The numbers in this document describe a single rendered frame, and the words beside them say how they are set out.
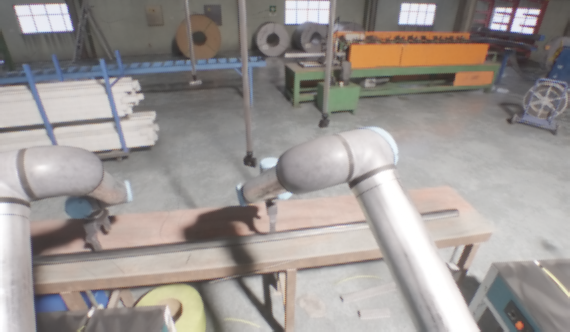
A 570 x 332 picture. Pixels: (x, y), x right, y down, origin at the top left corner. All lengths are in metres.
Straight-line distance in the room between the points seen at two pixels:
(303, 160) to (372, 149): 0.16
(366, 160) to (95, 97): 3.67
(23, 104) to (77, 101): 0.58
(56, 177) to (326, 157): 0.57
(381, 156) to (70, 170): 0.68
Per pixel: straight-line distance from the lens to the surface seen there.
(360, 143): 0.65
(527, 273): 1.91
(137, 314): 1.49
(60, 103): 4.19
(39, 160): 0.75
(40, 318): 1.68
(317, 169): 0.61
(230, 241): 1.53
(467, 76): 8.03
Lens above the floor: 1.89
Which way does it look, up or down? 28 degrees down
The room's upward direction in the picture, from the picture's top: 1 degrees clockwise
